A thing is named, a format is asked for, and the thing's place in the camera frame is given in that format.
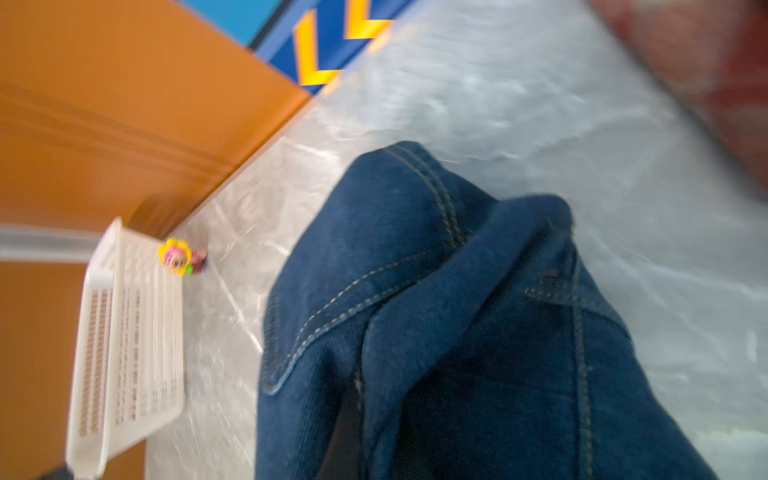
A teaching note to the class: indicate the yellow flower pink bear toy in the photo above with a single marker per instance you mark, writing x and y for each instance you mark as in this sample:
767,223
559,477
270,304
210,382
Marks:
176,255

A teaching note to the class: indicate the white plastic laundry basket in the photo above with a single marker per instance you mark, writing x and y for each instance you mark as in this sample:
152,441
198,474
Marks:
129,373

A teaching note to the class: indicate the red plaid skirt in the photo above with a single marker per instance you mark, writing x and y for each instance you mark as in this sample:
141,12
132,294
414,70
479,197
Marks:
712,55

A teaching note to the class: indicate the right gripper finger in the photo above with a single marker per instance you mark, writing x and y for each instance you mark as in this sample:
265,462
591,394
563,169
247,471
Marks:
344,459

